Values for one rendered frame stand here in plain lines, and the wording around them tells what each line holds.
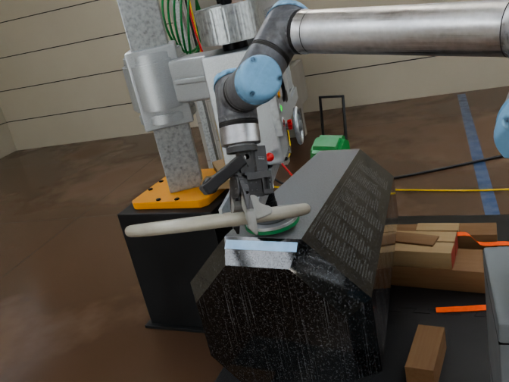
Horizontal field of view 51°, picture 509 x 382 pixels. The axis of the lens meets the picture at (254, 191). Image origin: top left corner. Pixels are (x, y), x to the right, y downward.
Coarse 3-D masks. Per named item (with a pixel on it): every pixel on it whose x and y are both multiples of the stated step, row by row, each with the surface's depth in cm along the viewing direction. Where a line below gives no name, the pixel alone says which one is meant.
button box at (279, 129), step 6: (276, 96) 185; (270, 102) 185; (276, 102) 184; (276, 108) 185; (276, 114) 186; (282, 114) 191; (276, 120) 187; (276, 126) 188; (282, 126) 188; (276, 132) 188; (282, 132) 188
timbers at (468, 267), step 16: (400, 224) 350; (416, 224) 346; (464, 224) 333; (480, 224) 329; (496, 224) 326; (464, 240) 323; (480, 240) 320; (496, 240) 316; (464, 256) 296; (480, 256) 293; (400, 272) 302; (416, 272) 297; (432, 272) 292; (448, 272) 288; (464, 272) 284; (480, 272) 279; (432, 288) 296; (448, 288) 292; (464, 288) 287; (480, 288) 283
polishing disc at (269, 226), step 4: (276, 220) 209; (280, 220) 208; (284, 220) 208; (288, 220) 207; (292, 220) 207; (260, 224) 208; (264, 224) 208; (268, 224) 207; (272, 224) 206; (276, 224) 205; (280, 224) 205; (284, 224) 204; (288, 224) 205; (260, 228) 205; (264, 228) 204; (268, 228) 204; (272, 228) 204; (276, 228) 204; (280, 228) 204
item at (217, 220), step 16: (272, 208) 124; (288, 208) 127; (304, 208) 133; (144, 224) 126; (160, 224) 122; (176, 224) 120; (192, 224) 119; (208, 224) 119; (224, 224) 119; (240, 224) 120
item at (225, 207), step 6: (288, 150) 222; (270, 168) 194; (276, 168) 205; (270, 186) 188; (228, 198) 174; (258, 198) 167; (264, 198) 175; (222, 204) 169; (228, 204) 173; (264, 204) 174; (222, 210) 165; (228, 210) 172
